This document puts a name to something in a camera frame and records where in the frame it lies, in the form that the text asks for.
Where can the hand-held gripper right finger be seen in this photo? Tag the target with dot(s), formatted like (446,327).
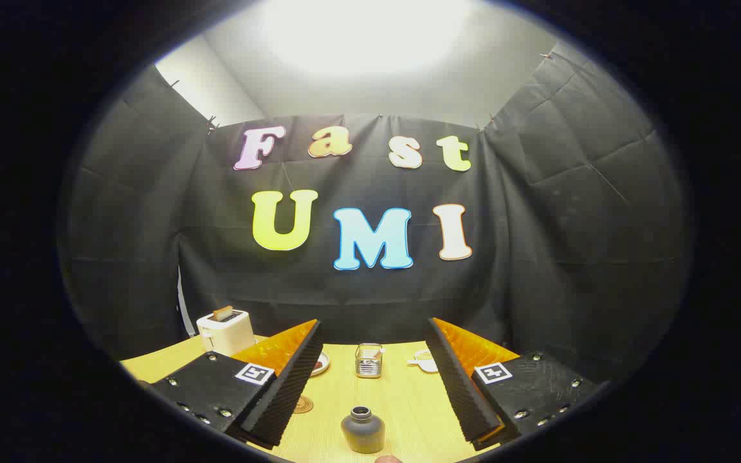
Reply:
(464,392)

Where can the white toaster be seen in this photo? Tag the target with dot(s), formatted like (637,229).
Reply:
(226,334)

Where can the wooden table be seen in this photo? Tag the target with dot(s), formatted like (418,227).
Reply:
(409,411)

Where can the round cork coaster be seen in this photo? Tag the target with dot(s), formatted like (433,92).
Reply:
(304,405)

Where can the silver bottle with green label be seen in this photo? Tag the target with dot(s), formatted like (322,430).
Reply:
(363,434)

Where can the toast slice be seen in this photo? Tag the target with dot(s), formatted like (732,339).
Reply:
(223,313)

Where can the black backdrop cloth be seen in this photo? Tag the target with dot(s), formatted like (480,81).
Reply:
(152,225)

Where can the white oval plate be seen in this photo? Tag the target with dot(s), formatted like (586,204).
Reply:
(322,361)

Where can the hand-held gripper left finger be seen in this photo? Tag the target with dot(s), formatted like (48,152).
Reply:
(280,392)

